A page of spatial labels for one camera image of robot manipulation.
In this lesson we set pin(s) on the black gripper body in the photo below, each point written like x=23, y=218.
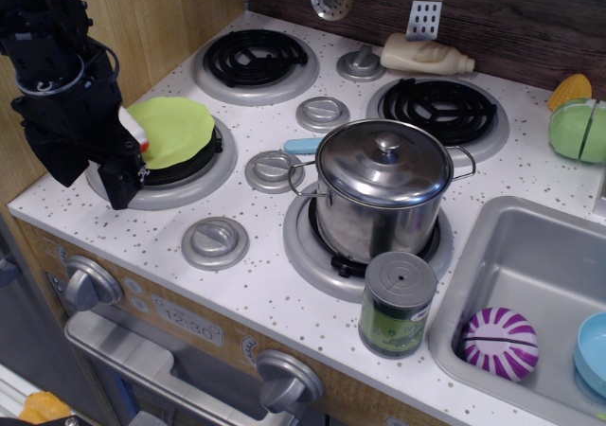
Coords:
x=70, y=129

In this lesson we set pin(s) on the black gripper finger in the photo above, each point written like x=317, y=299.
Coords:
x=122, y=178

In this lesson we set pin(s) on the steel pot lid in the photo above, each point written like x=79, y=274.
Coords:
x=384, y=163

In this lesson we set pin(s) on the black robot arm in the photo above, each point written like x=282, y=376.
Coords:
x=48, y=45

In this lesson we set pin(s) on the stainless steel pot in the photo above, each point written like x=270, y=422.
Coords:
x=361, y=231

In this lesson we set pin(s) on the white red toy sushi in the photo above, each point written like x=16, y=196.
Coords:
x=134, y=128

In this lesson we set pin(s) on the front left black burner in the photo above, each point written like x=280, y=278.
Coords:
x=204, y=158

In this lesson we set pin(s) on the black burner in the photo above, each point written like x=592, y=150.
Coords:
x=204, y=158
x=452, y=112
x=253, y=57
x=347, y=267

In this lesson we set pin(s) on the lime green plate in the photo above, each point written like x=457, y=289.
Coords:
x=177, y=129

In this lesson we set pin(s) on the left oven dial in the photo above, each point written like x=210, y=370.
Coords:
x=90, y=284

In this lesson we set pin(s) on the oven dial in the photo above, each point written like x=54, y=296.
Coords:
x=90, y=284
x=287, y=382

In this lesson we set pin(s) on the grey stove knob front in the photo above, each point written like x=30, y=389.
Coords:
x=215, y=244

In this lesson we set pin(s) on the grey stove knob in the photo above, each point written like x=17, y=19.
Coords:
x=362, y=65
x=215, y=244
x=268, y=172
x=322, y=114

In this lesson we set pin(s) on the back left black burner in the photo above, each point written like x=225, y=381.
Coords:
x=253, y=57

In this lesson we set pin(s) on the oven clock display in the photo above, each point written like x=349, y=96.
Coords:
x=189, y=321

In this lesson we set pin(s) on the grey stove knob upper middle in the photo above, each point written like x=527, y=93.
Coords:
x=322, y=114

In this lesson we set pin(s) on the front right black burner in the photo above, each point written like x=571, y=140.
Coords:
x=347, y=267

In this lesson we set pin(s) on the yellow object on floor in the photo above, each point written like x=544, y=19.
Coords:
x=41, y=407

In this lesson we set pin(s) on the right oven dial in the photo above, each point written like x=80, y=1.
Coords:
x=287, y=382

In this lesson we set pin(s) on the grey stove knob back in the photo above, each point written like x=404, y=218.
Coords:
x=362, y=65

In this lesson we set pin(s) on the green label tin can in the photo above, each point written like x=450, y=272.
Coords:
x=399, y=290

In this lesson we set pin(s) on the cream plastic bottle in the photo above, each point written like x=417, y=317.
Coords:
x=424, y=57

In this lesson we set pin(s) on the hanging slotted spatula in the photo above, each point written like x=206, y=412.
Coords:
x=424, y=20

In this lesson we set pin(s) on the back right black burner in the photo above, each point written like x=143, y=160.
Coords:
x=452, y=112

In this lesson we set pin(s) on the purple white toy onion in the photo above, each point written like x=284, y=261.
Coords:
x=502, y=342

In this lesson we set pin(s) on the grey metal sink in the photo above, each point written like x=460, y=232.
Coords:
x=548, y=266

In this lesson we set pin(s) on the green toy cabbage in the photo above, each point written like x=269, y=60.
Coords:
x=577, y=130

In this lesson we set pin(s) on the yellow toy corn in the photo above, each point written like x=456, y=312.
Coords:
x=573, y=87

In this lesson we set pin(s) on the light blue bowl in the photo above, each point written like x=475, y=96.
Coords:
x=589, y=353

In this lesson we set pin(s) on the silver oven door handle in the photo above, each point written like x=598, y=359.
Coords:
x=149, y=365

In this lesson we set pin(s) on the light blue handle utensil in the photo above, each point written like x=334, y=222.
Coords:
x=302, y=145

